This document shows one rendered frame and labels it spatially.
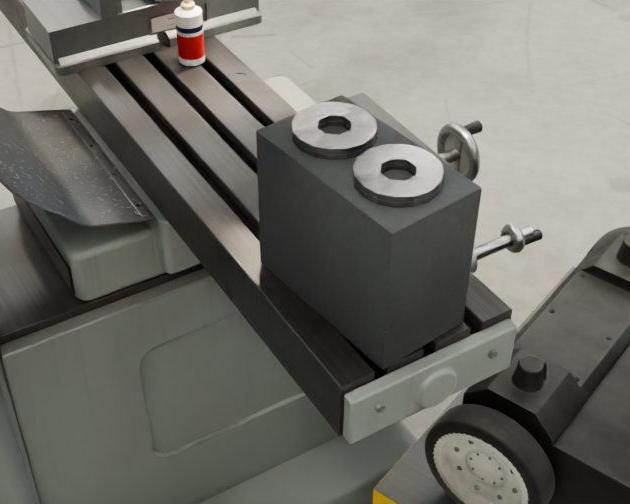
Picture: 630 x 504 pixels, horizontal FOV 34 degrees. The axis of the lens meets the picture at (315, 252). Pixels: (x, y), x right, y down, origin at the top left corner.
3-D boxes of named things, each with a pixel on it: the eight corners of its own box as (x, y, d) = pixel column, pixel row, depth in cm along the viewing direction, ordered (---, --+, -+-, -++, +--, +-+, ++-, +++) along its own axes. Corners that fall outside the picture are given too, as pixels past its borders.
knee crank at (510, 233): (528, 230, 196) (533, 205, 192) (549, 247, 192) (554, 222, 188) (436, 268, 188) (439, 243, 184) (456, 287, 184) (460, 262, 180)
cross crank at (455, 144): (454, 156, 199) (460, 105, 191) (492, 188, 191) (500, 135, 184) (387, 181, 193) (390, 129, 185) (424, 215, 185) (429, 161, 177)
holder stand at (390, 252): (339, 223, 126) (343, 82, 113) (464, 322, 113) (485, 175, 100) (259, 262, 120) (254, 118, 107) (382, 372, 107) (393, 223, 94)
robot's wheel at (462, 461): (545, 529, 156) (567, 446, 143) (529, 552, 153) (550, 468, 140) (435, 464, 165) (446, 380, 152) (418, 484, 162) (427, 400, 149)
